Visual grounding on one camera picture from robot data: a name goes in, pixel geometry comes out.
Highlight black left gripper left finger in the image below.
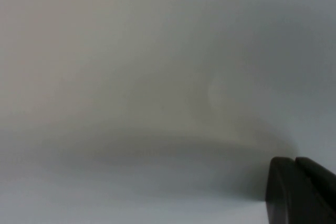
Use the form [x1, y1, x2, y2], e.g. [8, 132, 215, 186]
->
[265, 156, 336, 224]

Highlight white printed brochure book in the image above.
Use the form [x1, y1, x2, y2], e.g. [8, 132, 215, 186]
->
[0, 0, 336, 224]

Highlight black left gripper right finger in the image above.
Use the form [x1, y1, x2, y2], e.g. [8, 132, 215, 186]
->
[295, 156, 336, 203]

